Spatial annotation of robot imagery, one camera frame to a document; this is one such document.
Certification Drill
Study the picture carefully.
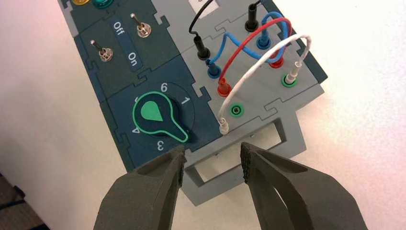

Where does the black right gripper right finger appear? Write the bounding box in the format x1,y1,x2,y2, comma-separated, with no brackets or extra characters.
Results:
240,142,369,230

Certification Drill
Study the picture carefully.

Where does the white jumper wire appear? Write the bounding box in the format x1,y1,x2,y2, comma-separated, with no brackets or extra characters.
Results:
218,34,313,136

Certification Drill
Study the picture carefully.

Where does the green rotary knob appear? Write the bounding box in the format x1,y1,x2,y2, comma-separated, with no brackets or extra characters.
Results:
131,91,189,143

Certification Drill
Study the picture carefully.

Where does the white display screen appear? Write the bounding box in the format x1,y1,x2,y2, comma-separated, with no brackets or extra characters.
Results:
188,0,221,18

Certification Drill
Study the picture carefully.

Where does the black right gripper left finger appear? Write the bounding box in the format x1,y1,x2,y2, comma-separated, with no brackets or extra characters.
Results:
93,145,188,230

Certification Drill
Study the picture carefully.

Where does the green banana socket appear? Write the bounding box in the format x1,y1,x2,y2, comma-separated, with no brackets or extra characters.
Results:
281,73,299,88
229,103,245,118

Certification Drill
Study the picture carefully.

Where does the silver toggle switch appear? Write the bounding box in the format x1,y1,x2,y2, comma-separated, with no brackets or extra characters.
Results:
90,39,114,62
130,12,152,39

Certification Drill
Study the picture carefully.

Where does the black jumper wire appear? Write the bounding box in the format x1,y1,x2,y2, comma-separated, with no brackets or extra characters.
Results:
188,0,264,61

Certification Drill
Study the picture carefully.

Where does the green push button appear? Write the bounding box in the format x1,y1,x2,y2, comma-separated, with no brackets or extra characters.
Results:
91,0,114,10

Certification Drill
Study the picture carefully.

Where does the grey and teal task box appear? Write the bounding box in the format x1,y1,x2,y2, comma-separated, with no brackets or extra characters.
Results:
57,0,329,207

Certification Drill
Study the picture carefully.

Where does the red jumper wire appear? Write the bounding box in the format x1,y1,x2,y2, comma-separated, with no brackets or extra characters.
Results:
217,17,293,97

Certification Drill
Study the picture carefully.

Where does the blue jumper wire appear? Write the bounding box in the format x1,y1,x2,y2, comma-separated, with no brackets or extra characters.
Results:
206,11,293,80

